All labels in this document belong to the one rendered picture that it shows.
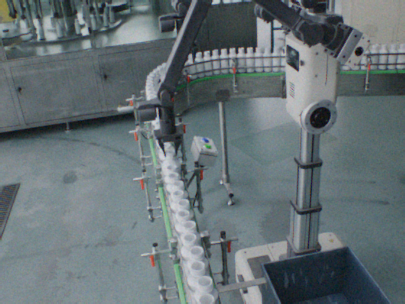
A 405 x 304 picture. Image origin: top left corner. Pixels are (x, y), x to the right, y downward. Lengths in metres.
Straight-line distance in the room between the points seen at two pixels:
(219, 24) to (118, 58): 2.44
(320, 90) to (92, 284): 1.85
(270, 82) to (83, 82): 2.34
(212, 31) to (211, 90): 3.71
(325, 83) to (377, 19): 3.65
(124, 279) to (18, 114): 2.66
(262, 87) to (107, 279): 1.66
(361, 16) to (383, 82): 2.29
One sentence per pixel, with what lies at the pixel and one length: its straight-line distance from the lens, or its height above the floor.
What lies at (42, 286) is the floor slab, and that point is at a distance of 2.98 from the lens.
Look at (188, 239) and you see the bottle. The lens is 1.23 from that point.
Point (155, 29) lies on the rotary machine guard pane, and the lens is 4.63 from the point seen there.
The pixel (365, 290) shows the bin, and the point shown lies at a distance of 1.50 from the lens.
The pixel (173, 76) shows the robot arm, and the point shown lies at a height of 1.49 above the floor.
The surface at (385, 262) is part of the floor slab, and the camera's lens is 2.96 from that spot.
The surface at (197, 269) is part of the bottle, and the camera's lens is 1.15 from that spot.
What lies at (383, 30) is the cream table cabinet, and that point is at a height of 0.75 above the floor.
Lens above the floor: 1.93
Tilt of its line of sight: 28 degrees down
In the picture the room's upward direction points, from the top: 5 degrees counter-clockwise
